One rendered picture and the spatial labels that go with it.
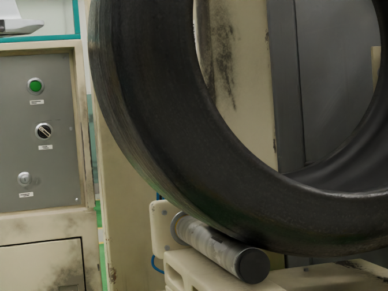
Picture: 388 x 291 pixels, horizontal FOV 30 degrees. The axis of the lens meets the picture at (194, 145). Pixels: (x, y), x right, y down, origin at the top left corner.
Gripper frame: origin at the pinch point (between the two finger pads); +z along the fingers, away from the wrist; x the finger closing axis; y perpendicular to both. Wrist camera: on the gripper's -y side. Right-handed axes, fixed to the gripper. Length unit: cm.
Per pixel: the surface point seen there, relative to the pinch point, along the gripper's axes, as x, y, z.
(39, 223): 64, -33, 0
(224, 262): -3.0, -31.8, 21.6
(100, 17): -3.6, 0.6, 8.0
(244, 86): 28.5, -8.3, 36.7
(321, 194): -12.9, -22.9, 31.5
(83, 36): 931, 100, 109
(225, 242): -0.7, -29.7, 22.6
